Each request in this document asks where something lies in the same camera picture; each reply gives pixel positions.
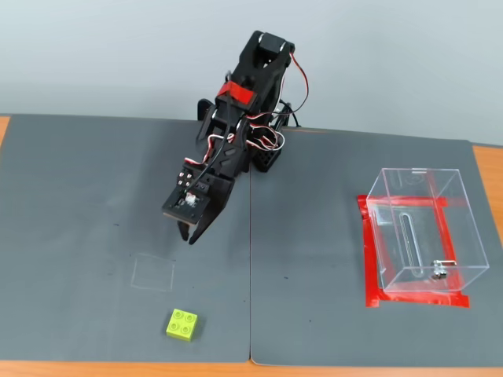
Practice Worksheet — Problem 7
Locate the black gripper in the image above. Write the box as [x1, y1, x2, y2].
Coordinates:
[175, 164, 233, 245]

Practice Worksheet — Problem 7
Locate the green lego block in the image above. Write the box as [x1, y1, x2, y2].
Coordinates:
[165, 308, 200, 343]

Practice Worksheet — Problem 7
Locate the red tape on arm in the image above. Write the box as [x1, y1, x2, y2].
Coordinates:
[217, 80, 255, 108]

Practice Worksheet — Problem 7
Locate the transparent acrylic box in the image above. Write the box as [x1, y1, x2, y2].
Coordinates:
[365, 167, 490, 294]

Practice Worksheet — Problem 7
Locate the grey table mat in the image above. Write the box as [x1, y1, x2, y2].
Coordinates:
[249, 125, 503, 368]
[0, 113, 252, 364]

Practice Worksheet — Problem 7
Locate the small silver metal latch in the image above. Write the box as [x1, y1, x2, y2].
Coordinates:
[431, 259, 457, 280]

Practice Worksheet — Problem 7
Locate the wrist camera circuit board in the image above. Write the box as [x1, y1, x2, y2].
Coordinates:
[161, 187, 212, 227]

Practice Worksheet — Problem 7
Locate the black camera cable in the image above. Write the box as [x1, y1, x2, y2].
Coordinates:
[187, 70, 233, 194]

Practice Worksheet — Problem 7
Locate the red white black servo cable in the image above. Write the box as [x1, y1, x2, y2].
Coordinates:
[247, 116, 287, 152]
[270, 49, 310, 126]
[183, 133, 237, 166]

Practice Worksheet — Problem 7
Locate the red tape frame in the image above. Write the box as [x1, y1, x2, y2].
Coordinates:
[356, 172, 472, 309]

